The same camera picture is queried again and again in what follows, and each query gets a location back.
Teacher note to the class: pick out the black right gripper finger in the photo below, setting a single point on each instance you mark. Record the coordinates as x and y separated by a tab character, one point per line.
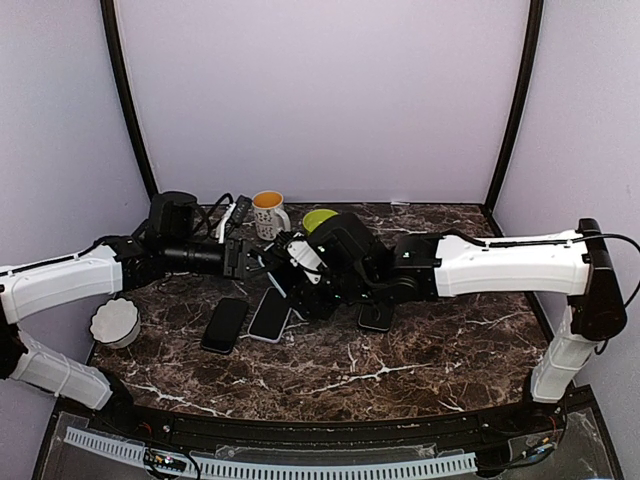
276	256
295	312

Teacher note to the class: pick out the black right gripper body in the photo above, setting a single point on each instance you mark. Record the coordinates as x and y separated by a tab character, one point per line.
321	307

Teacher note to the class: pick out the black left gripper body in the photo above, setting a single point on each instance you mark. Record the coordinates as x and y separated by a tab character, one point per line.
231	245

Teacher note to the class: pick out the black phone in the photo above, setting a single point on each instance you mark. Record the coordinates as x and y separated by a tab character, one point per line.
278	282
222	331

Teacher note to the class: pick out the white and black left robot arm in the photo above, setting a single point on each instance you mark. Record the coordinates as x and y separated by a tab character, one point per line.
176	237

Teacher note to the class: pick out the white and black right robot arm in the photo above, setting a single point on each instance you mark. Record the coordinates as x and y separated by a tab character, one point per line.
341	262

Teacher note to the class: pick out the phone in lavender case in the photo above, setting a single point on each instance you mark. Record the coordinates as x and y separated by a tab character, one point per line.
270	318

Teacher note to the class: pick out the phone in dark green case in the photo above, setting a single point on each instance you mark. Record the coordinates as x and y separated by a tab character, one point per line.
377	318

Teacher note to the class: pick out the black phone in black case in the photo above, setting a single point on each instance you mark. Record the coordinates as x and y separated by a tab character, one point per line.
222	331

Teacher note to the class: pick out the white patterned mug orange inside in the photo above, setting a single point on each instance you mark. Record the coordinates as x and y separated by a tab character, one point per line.
270	217

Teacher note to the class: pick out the lime green plastic bowl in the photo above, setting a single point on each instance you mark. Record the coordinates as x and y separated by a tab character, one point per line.
315	218

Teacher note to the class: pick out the white fluted ramekin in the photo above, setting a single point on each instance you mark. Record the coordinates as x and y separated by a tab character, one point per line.
116	324

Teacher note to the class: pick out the small green circuit board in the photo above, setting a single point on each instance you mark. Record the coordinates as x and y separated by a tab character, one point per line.
159	462

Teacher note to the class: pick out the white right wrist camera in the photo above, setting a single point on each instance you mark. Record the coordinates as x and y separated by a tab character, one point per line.
303	256

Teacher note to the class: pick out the black front table rail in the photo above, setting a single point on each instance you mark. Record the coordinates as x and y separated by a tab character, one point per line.
204	433

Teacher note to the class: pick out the white slotted cable duct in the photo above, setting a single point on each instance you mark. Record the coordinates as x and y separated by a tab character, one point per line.
254	463

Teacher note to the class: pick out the black left corner post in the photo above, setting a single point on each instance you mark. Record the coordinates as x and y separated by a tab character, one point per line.
125	96

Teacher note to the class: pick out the black corner post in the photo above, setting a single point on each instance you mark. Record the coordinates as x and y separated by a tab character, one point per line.
521	90
125	96

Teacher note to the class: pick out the black right corner post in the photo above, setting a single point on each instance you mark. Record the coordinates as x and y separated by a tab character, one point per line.
521	90

